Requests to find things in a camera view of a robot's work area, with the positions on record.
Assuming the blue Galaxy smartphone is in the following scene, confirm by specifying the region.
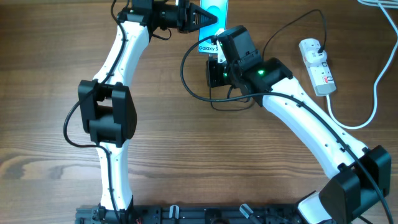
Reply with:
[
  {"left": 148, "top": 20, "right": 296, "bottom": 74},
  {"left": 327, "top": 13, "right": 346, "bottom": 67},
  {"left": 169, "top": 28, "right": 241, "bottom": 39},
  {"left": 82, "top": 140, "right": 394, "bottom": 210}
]
[{"left": 198, "top": 0, "right": 228, "bottom": 54}]

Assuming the black USB charging cable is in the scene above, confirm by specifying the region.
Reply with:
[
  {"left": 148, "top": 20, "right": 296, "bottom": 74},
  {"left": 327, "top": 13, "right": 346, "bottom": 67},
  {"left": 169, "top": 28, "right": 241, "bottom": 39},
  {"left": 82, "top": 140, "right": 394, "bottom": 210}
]
[{"left": 208, "top": 9, "right": 328, "bottom": 112}]

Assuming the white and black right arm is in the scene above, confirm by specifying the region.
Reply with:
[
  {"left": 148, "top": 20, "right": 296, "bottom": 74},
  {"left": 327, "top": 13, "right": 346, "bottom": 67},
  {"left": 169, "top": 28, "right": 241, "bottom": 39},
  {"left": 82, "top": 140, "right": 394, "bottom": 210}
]
[{"left": 208, "top": 26, "right": 392, "bottom": 223}]

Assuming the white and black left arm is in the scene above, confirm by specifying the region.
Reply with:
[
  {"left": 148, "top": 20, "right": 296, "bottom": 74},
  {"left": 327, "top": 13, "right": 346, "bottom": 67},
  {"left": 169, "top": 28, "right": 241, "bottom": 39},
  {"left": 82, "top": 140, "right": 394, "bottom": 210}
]
[{"left": 75, "top": 1, "right": 218, "bottom": 223}]

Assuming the white USB charger plug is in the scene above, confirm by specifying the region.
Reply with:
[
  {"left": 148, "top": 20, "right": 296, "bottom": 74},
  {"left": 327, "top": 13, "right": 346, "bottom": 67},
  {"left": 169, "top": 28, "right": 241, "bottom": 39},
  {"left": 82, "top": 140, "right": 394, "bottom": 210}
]
[{"left": 303, "top": 50, "right": 327, "bottom": 67}]

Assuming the white power strip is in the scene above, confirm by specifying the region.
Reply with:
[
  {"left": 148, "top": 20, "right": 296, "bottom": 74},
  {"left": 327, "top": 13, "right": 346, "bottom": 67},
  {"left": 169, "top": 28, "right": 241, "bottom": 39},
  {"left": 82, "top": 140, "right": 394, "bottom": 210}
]
[{"left": 298, "top": 39, "right": 336, "bottom": 96}]

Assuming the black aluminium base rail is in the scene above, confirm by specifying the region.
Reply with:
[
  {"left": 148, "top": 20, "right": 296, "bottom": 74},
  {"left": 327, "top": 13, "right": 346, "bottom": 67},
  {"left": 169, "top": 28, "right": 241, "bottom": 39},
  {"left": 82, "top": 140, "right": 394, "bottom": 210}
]
[{"left": 75, "top": 203, "right": 306, "bottom": 224}]

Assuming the white power strip cord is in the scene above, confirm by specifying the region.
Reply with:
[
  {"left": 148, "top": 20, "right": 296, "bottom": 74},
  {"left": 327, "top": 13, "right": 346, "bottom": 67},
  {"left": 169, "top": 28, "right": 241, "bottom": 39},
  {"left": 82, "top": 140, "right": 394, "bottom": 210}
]
[{"left": 325, "top": 0, "right": 398, "bottom": 130}]

